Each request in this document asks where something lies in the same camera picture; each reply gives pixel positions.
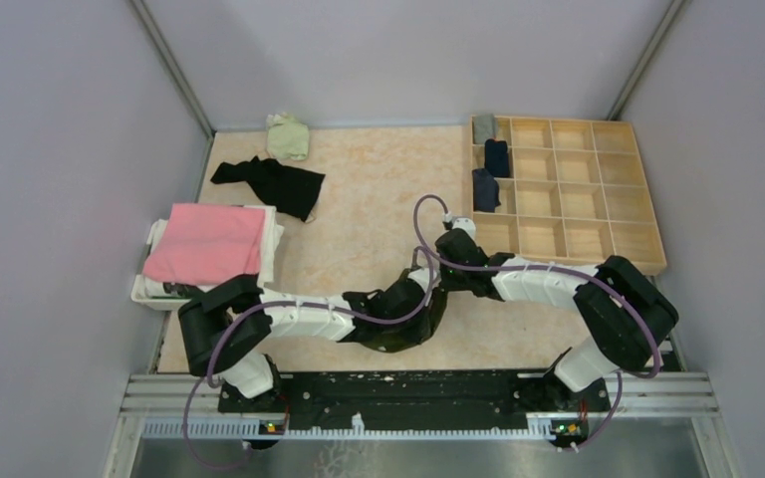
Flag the dark green underwear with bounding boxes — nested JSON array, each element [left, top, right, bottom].
[[344, 284, 448, 354]]

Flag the navy underwear cream waistband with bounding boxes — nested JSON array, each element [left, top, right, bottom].
[[471, 168, 501, 213]]

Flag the navy orange underwear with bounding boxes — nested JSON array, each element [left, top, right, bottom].
[[484, 138, 512, 178]]

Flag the grey underwear white waistband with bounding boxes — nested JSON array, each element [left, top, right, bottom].
[[471, 114, 498, 145]]

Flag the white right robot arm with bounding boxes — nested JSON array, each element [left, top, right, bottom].
[[434, 229, 679, 410]]

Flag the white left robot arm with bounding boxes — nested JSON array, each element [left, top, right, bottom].
[[177, 270, 447, 412]]

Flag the black underwear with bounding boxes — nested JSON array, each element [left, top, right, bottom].
[[210, 156, 326, 222]]

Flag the light green underwear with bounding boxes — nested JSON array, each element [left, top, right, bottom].
[[266, 113, 310, 161]]

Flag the wooden compartment tray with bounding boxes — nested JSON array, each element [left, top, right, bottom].
[[466, 115, 667, 276]]

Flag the pink folded cloth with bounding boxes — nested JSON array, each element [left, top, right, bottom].
[[142, 203, 267, 286]]

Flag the white perforated plastic basket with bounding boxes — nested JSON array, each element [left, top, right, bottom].
[[130, 220, 272, 313]]

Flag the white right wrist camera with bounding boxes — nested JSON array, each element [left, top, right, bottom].
[[442, 213, 476, 240]]

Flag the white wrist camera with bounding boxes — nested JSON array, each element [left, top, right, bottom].
[[407, 267, 437, 292], [442, 213, 476, 240]]

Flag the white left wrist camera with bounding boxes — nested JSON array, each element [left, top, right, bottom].
[[407, 267, 437, 292]]

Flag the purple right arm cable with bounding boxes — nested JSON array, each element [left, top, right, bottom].
[[412, 194, 665, 453]]

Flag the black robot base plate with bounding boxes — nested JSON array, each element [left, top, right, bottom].
[[217, 369, 611, 431]]

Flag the aluminium frame rail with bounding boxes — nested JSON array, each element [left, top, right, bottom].
[[105, 369, 740, 477]]

